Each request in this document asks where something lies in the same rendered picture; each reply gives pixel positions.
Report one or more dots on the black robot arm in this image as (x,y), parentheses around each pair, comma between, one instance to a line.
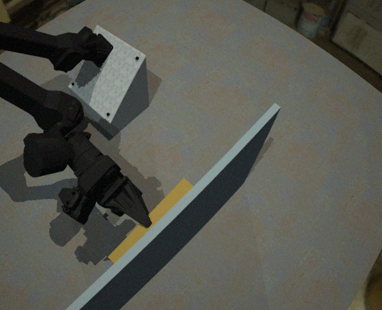
(56,112)

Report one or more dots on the dark grey flat panel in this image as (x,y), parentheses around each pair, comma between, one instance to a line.
(179,225)

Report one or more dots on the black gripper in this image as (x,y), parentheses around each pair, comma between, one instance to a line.
(116,191)

